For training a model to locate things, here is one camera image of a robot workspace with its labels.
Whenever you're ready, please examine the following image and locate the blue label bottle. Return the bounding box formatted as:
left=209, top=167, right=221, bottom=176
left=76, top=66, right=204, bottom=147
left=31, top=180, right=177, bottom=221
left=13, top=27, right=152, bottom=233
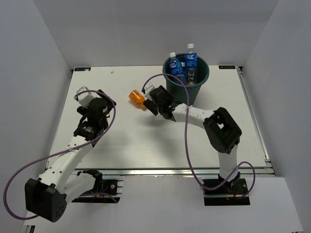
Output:
left=185, top=44, right=197, bottom=85
left=169, top=52, right=187, bottom=84

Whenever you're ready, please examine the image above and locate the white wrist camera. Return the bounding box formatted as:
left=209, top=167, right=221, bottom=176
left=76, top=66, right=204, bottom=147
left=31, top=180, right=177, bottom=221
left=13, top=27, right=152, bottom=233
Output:
left=142, top=82, right=155, bottom=100
left=74, top=86, right=95, bottom=108

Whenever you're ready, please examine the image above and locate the orange juice bottle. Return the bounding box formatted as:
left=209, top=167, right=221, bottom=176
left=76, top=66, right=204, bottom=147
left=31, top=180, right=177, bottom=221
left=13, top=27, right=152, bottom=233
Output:
left=129, top=90, right=146, bottom=110

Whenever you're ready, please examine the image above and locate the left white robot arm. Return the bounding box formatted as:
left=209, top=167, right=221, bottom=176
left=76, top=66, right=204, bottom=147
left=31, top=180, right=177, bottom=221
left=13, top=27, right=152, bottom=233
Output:
left=25, top=87, right=116, bottom=222

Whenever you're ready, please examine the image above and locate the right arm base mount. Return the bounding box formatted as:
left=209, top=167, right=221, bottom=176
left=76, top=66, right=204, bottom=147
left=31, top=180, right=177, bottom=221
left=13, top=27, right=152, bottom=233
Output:
left=203, top=179, right=250, bottom=206

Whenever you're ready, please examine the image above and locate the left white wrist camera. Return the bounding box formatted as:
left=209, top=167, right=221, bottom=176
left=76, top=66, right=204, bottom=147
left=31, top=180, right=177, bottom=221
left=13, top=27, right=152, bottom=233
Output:
left=74, top=86, right=95, bottom=108

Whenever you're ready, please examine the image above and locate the dark green plastic bin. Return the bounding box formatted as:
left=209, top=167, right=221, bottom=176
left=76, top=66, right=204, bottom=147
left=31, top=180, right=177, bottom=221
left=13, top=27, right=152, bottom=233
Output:
left=162, top=53, right=210, bottom=105

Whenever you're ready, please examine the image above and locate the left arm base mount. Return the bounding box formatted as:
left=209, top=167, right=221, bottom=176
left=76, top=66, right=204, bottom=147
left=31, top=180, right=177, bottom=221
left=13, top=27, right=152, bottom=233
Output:
left=72, top=169, right=123, bottom=203

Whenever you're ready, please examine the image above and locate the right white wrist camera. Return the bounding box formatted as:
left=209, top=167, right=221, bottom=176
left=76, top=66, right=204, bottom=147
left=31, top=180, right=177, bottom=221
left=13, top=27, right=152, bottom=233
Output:
left=142, top=82, right=155, bottom=100

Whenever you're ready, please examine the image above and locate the right black logo sticker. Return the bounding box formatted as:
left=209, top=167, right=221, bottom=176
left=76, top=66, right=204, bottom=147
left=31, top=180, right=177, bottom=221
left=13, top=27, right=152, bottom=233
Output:
left=218, top=65, right=236, bottom=69

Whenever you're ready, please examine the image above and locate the aluminium table frame rail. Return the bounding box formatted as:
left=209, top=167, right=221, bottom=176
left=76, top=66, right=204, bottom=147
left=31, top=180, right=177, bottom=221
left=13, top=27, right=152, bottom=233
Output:
left=72, top=167, right=275, bottom=176

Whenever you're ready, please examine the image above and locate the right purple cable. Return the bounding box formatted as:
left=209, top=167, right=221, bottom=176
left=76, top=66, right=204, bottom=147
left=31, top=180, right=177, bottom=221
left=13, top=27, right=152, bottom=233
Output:
left=141, top=73, right=256, bottom=200

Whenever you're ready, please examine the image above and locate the left black logo sticker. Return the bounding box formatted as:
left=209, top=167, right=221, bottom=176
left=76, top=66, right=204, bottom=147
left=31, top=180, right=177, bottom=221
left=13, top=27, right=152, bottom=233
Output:
left=73, top=67, right=91, bottom=72

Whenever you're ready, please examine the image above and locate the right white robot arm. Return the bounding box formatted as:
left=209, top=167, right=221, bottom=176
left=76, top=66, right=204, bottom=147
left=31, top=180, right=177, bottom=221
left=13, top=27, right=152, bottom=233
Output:
left=142, top=82, right=242, bottom=194

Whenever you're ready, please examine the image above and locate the black logo sticker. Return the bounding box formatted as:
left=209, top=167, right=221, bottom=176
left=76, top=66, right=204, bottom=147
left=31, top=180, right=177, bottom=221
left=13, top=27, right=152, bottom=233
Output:
left=73, top=67, right=91, bottom=72
left=218, top=65, right=236, bottom=69

